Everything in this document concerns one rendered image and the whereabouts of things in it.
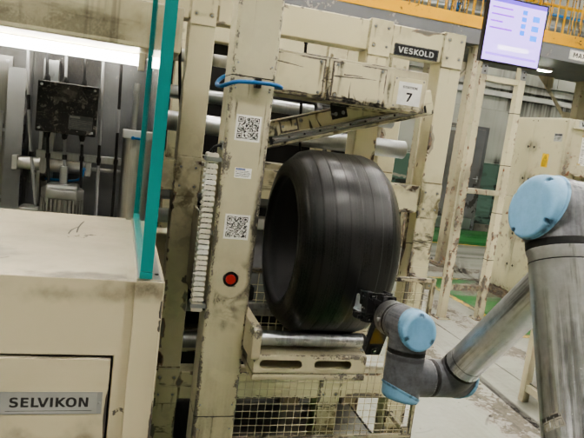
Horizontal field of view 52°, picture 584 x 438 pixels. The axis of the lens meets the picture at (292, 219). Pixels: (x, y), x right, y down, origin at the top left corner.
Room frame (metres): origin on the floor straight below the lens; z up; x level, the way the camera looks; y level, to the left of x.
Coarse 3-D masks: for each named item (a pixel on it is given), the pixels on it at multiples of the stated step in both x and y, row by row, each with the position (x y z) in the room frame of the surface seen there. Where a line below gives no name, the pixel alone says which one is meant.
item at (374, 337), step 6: (372, 324) 1.51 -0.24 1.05; (372, 330) 1.51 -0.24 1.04; (378, 330) 1.51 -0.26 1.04; (366, 336) 1.54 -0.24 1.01; (372, 336) 1.51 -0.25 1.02; (378, 336) 1.52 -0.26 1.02; (384, 336) 1.52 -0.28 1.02; (366, 342) 1.53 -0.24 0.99; (372, 342) 1.52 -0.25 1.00; (378, 342) 1.53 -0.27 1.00; (366, 348) 1.53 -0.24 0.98; (372, 348) 1.53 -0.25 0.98; (378, 348) 1.53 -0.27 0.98; (366, 354) 1.53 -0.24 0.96; (372, 354) 1.53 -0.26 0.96; (378, 354) 1.54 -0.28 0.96
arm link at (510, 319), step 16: (528, 288) 1.20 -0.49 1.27; (496, 304) 1.28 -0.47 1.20; (512, 304) 1.22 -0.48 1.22; (528, 304) 1.20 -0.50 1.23; (496, 320) 1.25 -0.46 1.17; (512, 320) 1.23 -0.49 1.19; (528, 320) 1.21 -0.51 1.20; (480, 336) 1.29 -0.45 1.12; (496, 336) 1.26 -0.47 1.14; (512, 336) 1.24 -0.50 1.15; (448, 352) 1.38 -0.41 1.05; (464, 352) 1.32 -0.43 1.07; (480, 352) 1.29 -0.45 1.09; (496, 352) 1.28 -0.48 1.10; (448, 368) 1.35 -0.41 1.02; (464, 368) 1.33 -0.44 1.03; (480, 368) 1.31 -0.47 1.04; (448, 384) 1.35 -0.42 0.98; (464, 384) 1.35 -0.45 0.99
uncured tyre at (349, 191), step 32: (288, 160) 1.92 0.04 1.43; (320, 160) 1.79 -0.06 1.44; (352, 160) 1.84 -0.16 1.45; (288, 192) 2.13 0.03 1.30; (320, 192) 1.68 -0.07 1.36; (352, 192) 1.71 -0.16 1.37; (384, 192) 1.74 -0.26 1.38; (288, 224) 2.16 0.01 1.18; (320, 224) 1.64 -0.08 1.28; (352, 224) 1.65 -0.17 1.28; (384, 224) 1.69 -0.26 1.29; (288, 256) 2.14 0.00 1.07; (320, 256) 1.62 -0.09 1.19; (352, 256) 1.64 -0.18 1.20; (384, 256) 1.67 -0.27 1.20; (288, 288) 1.72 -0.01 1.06; (320, 288) 1.63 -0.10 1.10; (352, 288) 1.65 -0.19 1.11; (384, 288) 1.68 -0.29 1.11; (288, 320) 1.75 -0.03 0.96; (320, 320) 1.70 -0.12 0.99; (352, 320) 1.72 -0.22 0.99
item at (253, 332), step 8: (248, 312) 1.80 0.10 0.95; (248, 320) 1.74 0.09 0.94; (256, 320) 1.74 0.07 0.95; (248, 328) 1.73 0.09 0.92; (256, 328) 1.67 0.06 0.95; (248, 336) 1.71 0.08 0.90; (256, 336) 1.66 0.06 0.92; (248, 344) 1.70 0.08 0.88; (256, 344) 1.66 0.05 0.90; (248, 352) 1.69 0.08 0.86; (256, 352) 1.66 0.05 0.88
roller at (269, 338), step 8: (264, 336) 1.71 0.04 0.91; (272, 336) 1.72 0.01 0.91; (280, 336) 1.72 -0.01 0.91; (288, 336) 1.73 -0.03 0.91; (296, 336) 1.74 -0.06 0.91; (304, 336) 1.75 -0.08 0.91; (312, 336) 1.75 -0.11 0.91; (320, 336) 1.76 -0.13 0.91; (328, 336) 1.77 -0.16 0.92; (336, 336) 1.78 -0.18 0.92; (344, 336) 1.79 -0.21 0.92; (352, 336) 1.79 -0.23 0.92; (360, 336) 1.80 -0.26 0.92; (264, 344) 1.71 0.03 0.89; (272, 344) 1.72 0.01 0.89; (280, 344) 1.73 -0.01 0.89; (288, 344) 1.73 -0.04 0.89; (296, 344) 1.74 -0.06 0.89; (304, 344) 1.75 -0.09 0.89; (312, 344) 1.75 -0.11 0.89; (320, 344) 1.76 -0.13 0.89; (328, 344) 1.77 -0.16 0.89; (336, 344) 1.77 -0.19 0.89; (344, 344) 1.78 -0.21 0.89; (352, 344) 1.79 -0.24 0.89; (360, 344) 1.80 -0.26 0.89
